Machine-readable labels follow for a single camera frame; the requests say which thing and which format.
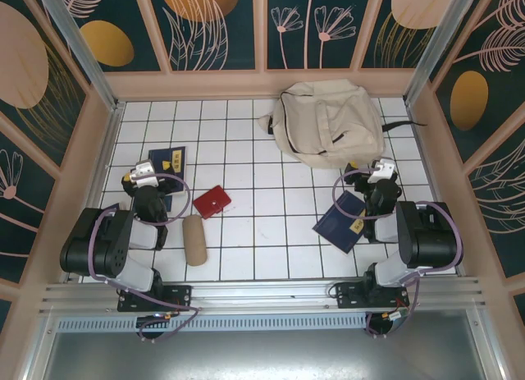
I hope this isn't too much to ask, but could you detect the aluminium corner post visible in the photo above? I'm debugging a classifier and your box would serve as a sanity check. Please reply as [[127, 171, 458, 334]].
[[403, 0, 477, 107], [34, 0, 125, 111]]

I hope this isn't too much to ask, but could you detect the tan pencil case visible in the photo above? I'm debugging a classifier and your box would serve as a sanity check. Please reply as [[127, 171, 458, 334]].
[[181, 214, 209, 268]]

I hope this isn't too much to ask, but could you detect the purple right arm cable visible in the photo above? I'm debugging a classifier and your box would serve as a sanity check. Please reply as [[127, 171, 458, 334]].
[[332, 168, 464, 339]]

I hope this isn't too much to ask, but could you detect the grey metal sheet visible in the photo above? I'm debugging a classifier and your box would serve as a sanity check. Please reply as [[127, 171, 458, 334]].
[[24, 309, 508, 380]]

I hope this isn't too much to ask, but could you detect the aluminium rail frame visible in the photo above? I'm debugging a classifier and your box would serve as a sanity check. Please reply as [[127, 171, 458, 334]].
[[39, 276, 491, 318]]

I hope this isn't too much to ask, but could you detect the grey slotted cable duct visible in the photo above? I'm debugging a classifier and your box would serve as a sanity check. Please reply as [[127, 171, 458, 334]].
[[54, 317, 368, 332]]

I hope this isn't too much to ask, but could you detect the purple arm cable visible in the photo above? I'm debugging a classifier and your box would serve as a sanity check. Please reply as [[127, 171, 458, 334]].
[[332, 168, 464, 339], [87, 172, 203, 342]]

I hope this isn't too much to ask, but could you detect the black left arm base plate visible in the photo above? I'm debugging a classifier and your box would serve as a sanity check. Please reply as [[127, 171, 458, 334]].
[[116, 284, 194, 313]]

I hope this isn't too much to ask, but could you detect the red snap wallet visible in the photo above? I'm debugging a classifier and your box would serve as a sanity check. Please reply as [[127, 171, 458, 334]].
[[192, 185, 232, 221]]

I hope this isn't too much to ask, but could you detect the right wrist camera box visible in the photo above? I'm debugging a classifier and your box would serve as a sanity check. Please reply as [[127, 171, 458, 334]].
[[367, 158, 398, 185]]

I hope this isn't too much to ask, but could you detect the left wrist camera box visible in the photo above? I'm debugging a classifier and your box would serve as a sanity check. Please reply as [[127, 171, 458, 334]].
[[130, 159, 159, 189]]

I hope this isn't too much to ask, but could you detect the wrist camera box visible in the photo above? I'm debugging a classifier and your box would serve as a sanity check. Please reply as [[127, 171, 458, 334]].
[[367, 158, 398, 185], [130, 159, 159, 189]]

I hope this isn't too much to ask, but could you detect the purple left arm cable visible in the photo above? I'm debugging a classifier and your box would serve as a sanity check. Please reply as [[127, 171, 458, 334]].
[[87, 172, 203, 342]]

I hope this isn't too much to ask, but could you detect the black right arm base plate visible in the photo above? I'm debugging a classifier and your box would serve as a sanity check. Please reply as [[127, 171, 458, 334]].
[[335, 282, 412, 312]]

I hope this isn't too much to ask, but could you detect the beige canvas backpack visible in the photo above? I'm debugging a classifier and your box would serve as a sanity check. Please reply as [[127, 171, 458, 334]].
[[257, 79, 427, 169]]

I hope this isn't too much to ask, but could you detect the blue book yellow label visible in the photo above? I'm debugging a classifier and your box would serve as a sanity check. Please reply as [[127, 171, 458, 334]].
[[148, 145, 188, 212], [312, 189, 368, 254]]

